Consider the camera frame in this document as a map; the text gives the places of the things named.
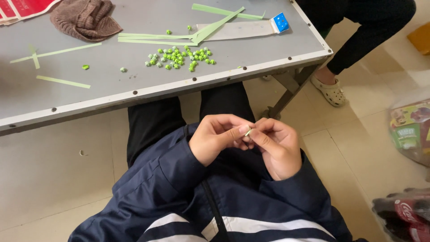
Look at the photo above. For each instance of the person's right hand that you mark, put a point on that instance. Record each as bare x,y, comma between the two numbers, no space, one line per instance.
278,151

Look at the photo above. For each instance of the person's left hand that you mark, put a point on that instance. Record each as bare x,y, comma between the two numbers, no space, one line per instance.
210,137

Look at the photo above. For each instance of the person's black trousers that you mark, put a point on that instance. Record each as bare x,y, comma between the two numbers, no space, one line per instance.
181,114

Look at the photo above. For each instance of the navy striped jacket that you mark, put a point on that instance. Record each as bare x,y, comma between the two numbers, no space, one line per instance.
215,201

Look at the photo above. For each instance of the cream clog shoe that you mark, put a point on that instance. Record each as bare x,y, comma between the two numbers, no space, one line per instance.
331,92

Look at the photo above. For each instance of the pile of green paper stars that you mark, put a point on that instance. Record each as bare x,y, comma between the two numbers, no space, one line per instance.
181,57

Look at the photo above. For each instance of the grey metal table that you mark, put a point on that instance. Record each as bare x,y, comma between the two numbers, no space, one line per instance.
151,67

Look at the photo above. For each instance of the bundle of green paper strips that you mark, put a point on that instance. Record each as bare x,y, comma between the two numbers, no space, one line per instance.
188,35

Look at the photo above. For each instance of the long green paper strip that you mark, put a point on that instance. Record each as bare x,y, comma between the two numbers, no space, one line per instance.
225,11

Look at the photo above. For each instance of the blue and white packet label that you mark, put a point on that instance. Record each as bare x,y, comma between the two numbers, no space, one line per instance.
280,23

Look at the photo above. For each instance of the plastic bag of snack packets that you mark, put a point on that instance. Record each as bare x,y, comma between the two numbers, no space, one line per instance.
411,131

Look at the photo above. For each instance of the pack of cola bottles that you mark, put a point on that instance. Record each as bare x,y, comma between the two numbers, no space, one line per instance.
404,213

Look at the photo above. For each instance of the flat green paper strip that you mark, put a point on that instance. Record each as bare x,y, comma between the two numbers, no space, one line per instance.
63,82

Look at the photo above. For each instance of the brown knitted hat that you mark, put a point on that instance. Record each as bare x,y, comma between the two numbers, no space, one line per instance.
85,18

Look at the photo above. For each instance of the pale green paper strip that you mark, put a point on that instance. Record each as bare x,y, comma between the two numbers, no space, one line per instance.
55,52

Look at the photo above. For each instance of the yellow cardboard box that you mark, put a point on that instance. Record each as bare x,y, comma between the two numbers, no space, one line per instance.
420,38

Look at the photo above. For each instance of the short green paper strip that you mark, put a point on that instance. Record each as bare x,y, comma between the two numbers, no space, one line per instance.
34,57

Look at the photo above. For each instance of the stack of red booklets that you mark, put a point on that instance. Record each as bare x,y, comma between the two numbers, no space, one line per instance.
23,8

